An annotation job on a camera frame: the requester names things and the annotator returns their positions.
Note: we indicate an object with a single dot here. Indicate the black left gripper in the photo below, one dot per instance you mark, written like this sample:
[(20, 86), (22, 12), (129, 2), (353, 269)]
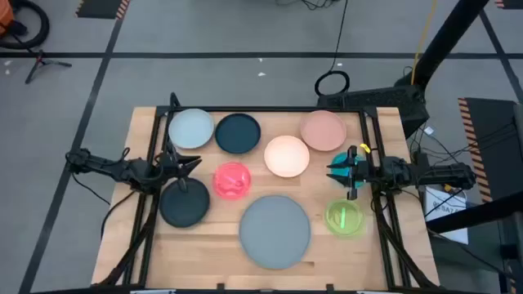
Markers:
[(171, 165)]

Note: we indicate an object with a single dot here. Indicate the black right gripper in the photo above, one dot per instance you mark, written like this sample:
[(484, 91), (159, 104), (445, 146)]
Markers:
[(363, 173)]

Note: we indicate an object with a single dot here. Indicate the teal translucent plastic plate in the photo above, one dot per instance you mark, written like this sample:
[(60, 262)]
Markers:
[(338, 170)]

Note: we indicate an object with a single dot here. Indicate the light blue-grey plastic plate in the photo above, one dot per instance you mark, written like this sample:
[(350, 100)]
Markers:
[(191, 128)]

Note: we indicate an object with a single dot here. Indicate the dark teal plastic plate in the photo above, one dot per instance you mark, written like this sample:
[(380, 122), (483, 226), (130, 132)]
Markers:
[(238, 133), (184, 206)]

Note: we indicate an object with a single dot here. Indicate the pink translucent plastic plate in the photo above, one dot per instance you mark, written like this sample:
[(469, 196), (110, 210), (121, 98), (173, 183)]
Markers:
[(231, 180)]

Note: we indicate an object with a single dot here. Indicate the salmon pink plastic plate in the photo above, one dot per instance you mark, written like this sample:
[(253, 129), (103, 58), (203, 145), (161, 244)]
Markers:
[(323, 130)]

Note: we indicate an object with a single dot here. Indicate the cream peach plastic plate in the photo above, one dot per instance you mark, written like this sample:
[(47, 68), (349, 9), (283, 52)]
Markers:
[(286, 156)]

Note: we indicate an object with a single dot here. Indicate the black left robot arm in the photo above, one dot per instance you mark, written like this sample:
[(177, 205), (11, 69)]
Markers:
[(122, 169)]

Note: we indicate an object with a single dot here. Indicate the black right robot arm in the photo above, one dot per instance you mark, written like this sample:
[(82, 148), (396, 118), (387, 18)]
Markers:
[(433, 173)]

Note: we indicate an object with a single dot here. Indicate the yellow gripper tag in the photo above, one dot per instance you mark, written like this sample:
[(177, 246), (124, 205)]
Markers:
[(365, 148)]

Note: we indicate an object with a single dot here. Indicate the large grey plastic plate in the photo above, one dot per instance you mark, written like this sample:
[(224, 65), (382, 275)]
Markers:
[(274, 232)]

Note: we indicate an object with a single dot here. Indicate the white paper tag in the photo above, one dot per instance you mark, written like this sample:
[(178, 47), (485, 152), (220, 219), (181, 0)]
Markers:
[(429, 130)]

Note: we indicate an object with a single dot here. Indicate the yellow clamp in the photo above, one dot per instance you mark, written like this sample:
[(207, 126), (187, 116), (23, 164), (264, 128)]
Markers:
[(448, 188)]

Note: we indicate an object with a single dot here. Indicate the white printed paper sign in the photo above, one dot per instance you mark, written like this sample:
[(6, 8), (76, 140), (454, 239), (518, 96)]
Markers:
[(445, 216)]

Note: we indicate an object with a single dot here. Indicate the black horizontal beam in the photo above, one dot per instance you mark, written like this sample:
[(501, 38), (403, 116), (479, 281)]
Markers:
[(474, 214)]

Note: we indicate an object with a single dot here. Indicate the hazard striped black platform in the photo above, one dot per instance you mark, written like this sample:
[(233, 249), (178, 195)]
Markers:
[(494, 139)]

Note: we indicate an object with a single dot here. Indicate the black diagonal pole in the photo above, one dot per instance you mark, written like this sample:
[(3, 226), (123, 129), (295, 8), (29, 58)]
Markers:
[(445, 41)]

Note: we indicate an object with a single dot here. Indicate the black tripod stand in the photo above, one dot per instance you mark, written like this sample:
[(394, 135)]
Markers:
[(41, 63)]

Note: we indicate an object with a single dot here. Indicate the hazard striped black mat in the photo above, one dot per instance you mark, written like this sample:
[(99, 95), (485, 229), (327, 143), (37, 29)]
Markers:
[(100, 8), (510, 3)]

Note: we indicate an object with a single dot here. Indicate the orange vacuum cleaner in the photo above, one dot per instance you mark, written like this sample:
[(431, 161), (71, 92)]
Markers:
[(5, 16)]

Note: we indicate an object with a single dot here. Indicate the black aluminium table frame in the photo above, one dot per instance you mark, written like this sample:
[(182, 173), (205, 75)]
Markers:
[(265, 109)]

